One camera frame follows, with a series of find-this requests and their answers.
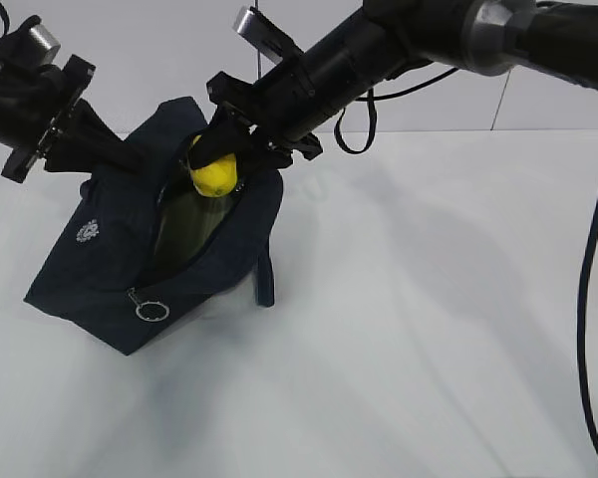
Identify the glass container green lid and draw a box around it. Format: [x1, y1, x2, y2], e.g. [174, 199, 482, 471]
[149, 164, 237, 279]

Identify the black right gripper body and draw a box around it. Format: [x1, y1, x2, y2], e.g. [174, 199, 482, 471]
[206, 56, 324, 160]

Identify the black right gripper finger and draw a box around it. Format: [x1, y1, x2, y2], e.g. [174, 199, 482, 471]
[186, 107, 251, 170]
[236, 133, 293, 187]

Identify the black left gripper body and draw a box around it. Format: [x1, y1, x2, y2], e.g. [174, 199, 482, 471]
[1, 55, 96, 183]

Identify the navy blue lunch bag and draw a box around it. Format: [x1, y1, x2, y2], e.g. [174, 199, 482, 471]
[24, 97, 284, 355]

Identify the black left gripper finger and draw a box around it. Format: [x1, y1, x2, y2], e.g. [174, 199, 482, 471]
[44, 134, 143, 173]
[72, 100, 143, 164]

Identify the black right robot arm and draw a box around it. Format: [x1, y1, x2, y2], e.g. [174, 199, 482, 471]
[187, 1, 598, 171]

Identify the yellow lemon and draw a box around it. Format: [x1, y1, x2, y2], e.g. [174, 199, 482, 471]
[187, 134, 238, 198]

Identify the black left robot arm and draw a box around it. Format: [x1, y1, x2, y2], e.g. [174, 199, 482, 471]
[0, 15, 142, 183]

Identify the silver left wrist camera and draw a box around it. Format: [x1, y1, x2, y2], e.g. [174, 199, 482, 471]
[3, 15, 61, 69]

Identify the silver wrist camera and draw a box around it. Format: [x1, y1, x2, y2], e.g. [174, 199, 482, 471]
[3, 15, 61, 69]
[233, 6, 304, 65]

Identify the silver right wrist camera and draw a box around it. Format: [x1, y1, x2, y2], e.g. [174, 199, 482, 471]
[233, 6, 304, 65]

